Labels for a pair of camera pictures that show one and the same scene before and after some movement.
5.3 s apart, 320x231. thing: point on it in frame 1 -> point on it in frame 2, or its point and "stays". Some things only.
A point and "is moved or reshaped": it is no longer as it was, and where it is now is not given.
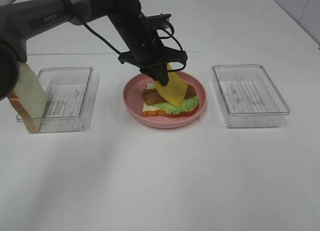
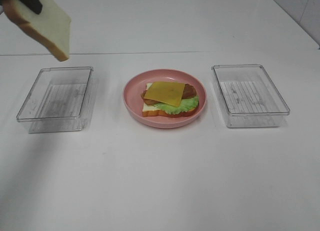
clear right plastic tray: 246,97 stays
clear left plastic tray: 67,89 stays
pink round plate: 133,103 stays
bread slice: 29,97 -> 52,26
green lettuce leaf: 187,104 stays
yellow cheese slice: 175,88 is moved or reshaped
